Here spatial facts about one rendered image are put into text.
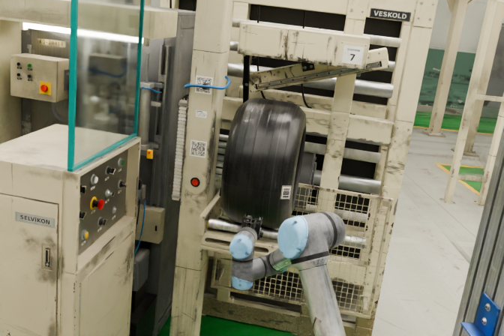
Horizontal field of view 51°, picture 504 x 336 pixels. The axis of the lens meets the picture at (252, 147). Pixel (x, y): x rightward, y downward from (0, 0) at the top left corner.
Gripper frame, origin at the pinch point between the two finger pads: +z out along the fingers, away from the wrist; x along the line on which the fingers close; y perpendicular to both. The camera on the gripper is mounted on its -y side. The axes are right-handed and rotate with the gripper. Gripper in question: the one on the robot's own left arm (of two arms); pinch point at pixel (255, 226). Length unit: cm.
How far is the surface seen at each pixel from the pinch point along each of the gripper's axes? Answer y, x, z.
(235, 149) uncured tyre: 29.6, 13.0, 3.7
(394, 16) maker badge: 98, -46, 71
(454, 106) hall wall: 44, -286, 1038
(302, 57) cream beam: 71, -6, 43
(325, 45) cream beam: 78, -16, 42
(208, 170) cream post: 15.1, 27.6, 23.3
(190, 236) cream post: -18.4, 33.3, 27.3
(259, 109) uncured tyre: 46.3, 6.9, 16.0
